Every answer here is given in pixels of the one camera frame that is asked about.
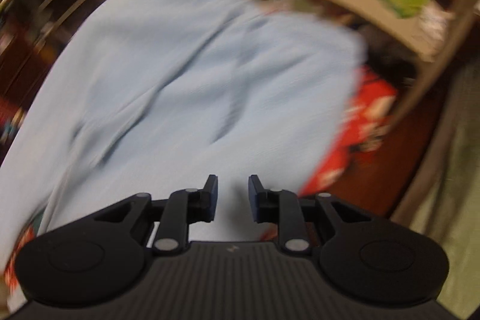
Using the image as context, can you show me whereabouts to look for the red patterned table cover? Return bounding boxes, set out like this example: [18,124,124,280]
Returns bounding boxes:
[3,0,400,291]

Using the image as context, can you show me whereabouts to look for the light blue knit garment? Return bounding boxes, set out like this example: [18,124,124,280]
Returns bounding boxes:
[0,0,370,310]

